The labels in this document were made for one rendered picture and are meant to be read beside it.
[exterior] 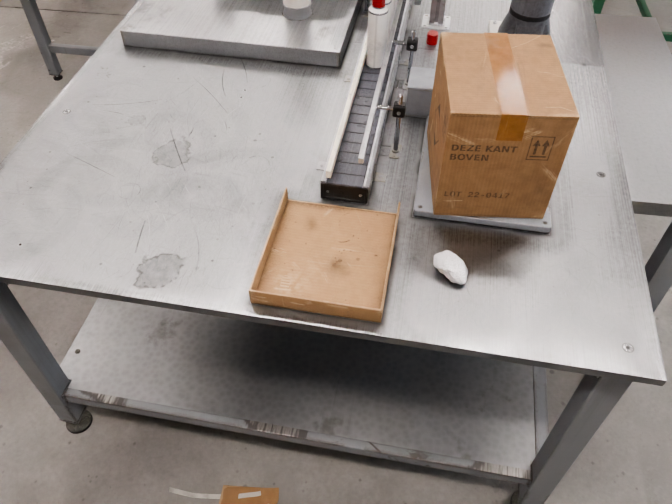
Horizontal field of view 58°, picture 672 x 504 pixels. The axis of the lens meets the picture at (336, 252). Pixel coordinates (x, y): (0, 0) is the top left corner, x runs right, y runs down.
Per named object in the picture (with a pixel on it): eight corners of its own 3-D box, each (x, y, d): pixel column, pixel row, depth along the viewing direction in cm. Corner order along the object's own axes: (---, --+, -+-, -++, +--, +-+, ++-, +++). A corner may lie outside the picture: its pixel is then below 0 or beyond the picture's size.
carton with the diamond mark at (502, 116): (426, 131, 153) (440, 31, 133) (522, 134, 152) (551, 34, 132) (433, 215, 133) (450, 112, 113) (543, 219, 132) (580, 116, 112)
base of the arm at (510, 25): (494, 23, 185) (501, -8, 177) (544, 25, 184) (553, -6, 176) (499, 51, 175) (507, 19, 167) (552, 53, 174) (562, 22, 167)
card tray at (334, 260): (286, 200, 139) (285, 187, 136) (399, 214, 136) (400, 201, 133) (250, 303, 120) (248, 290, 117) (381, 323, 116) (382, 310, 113)
